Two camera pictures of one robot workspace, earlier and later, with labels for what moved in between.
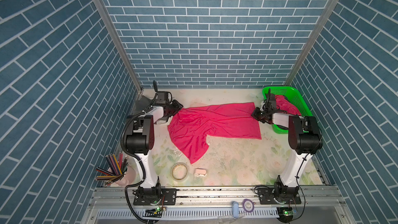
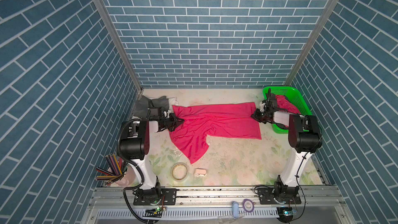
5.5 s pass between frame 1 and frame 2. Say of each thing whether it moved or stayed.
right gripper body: stayed
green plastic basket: stayed
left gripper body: moved
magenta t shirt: stayed
